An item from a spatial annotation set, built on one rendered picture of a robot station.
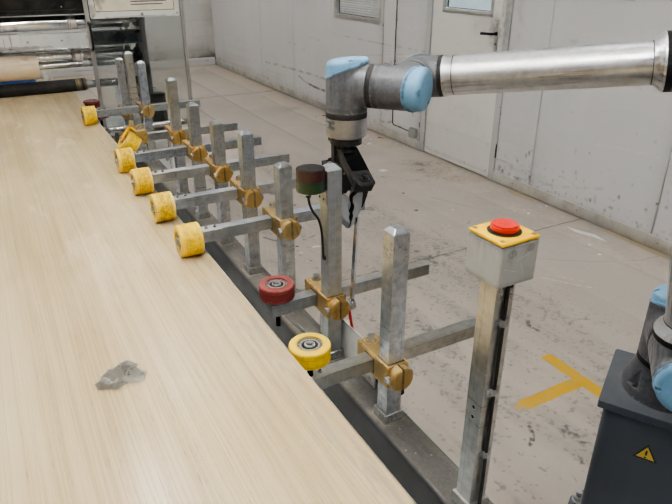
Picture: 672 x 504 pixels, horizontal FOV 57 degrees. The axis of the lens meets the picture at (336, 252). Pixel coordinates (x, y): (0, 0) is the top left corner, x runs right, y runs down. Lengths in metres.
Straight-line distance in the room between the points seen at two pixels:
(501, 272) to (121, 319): 0.79
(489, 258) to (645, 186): 3.24
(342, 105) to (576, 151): 3.16
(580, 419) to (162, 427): 1.83
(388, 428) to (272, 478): 0.43
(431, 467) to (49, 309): 0.84
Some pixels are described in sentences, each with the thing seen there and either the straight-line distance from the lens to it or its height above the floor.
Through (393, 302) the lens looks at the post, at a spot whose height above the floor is 0.98.
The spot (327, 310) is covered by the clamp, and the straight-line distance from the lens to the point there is 1.39.
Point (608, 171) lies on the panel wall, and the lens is 4.22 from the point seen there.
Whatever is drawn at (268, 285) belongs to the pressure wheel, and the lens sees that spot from 1.38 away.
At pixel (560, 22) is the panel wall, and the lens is 4.42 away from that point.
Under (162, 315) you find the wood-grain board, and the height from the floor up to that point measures 0.90.
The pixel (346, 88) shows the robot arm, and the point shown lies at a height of 1.32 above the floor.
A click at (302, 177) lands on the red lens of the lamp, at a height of 1.16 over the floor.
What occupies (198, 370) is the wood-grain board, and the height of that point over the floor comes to 0.90.
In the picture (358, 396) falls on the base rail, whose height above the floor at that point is 0.70.
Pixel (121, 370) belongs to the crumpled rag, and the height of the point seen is 0.92.
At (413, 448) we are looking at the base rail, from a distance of 1.27.
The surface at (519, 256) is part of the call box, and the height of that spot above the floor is 1.20.
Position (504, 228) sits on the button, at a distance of 0.87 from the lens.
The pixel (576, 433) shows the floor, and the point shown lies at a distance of 2.50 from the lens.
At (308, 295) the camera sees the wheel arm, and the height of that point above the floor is 0.86.
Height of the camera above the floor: 1.56
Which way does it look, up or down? 26 degrees down
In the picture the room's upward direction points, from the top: straight up
